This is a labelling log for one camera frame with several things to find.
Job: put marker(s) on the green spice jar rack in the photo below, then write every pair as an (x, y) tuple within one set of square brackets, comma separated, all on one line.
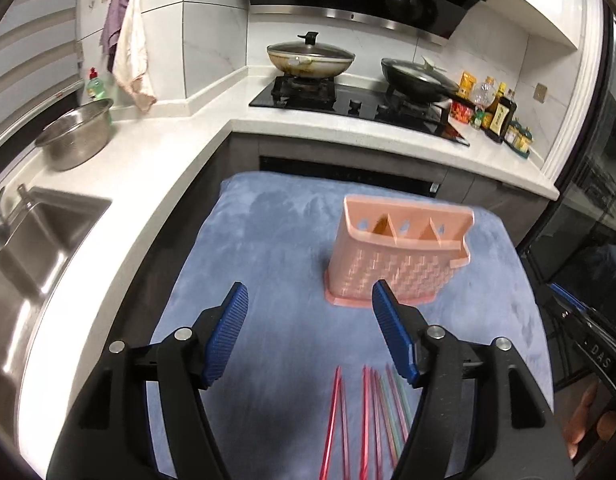
[(518, 138)]

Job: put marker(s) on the dark soy sauce bottle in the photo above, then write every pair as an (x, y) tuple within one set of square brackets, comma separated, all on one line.
[(495, 125)]

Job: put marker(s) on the black frying pan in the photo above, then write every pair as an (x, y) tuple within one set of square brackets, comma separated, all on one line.
[(420, 83)]

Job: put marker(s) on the small green-capped jar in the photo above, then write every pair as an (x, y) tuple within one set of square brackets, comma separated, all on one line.
[(477, 118)]

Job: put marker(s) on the black gas hob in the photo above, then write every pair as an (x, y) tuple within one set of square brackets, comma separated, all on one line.
[(388, 107)]

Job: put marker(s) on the dark purple chopstick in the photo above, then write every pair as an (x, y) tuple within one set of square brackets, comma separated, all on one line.
[(402, 421)]

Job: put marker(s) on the stainless steel sink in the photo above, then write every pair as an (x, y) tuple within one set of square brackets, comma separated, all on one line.
[(37, 253)]

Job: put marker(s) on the purple hanging cloth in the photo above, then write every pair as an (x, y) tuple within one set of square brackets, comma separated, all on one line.
[(111, 31)]

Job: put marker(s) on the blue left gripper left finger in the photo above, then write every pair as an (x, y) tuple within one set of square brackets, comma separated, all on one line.
[(221, 328)]

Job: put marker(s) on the brass wall switch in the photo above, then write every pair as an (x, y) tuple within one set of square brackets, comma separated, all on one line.
[(540, 93)]

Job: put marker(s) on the yellow-capped sauce bottle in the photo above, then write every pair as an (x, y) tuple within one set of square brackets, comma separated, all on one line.
[(501, 91)]

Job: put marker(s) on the stainless steel bowl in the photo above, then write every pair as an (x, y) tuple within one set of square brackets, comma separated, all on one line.
[(76, 136)]

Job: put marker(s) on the clear plastic oil bottle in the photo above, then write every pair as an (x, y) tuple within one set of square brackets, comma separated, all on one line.
[(483, 93)]

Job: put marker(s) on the red instant noodle cup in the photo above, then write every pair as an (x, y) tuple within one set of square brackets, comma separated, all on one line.
[(462, 110)]

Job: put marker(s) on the dark green chopstick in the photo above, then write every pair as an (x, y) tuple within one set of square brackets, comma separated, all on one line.
[(404, 398)]

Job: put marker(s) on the yellow snack packet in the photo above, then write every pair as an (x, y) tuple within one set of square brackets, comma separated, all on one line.
[(466, 85)]

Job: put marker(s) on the bright red chopstick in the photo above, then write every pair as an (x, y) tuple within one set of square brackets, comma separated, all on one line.
[(331, 426)]

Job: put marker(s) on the dark maroon chopstick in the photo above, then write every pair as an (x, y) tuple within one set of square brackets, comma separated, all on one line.
[(378, 453)]

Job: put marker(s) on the beige wok with glass lid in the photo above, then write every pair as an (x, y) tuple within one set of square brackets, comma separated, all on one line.
[(308, 58)]

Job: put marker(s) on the blue-grey table cloth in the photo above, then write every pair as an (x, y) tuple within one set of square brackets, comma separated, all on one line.
[(275, 233)]

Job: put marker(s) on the green dish soap bottle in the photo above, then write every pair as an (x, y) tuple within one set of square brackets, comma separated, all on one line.
[(95, 87)]

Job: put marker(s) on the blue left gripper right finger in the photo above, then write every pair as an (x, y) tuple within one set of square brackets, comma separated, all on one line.
[(399, 342)]

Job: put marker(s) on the pink perforated utensil holder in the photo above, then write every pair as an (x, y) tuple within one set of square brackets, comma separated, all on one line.
[(416, 247)]

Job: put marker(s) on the white hanging towel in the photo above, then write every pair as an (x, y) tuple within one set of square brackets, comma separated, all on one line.
[(130, 67)]

